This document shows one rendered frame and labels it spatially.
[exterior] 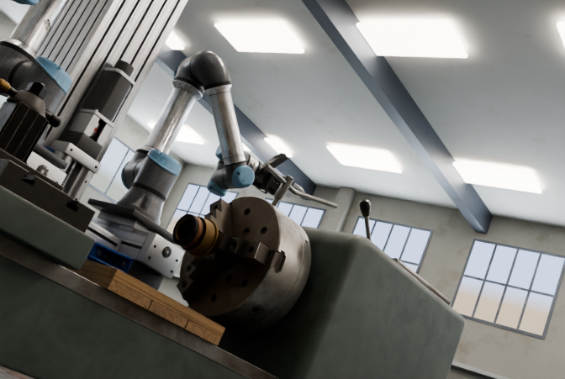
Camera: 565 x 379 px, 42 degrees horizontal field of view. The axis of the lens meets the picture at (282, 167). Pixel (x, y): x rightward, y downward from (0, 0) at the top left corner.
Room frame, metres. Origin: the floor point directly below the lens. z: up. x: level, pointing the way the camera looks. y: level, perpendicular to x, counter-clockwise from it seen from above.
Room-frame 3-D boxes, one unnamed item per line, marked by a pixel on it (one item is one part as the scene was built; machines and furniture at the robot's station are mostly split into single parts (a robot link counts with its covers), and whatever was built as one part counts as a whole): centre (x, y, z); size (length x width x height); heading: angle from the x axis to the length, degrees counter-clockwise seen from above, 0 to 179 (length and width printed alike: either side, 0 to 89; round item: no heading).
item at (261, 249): (1.63, -0.01, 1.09); 0.12 x 0.11 x 0.05; 41
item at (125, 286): (1.57, 0.20, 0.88); 0.36 x 0.30 x 0.04; 41
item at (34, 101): (1.41, 0.51, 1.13); 0.08 x 0.08 x 0.03
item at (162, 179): (2.29, 0.36, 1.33); 0.13 x 0.12 x 0.14; 27
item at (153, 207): (2.28, 0.36, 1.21); 0.15 x 0.15 x 0.10
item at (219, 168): (2.50, 0.17, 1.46); 0.11 x 0.08 x 0.11; 27
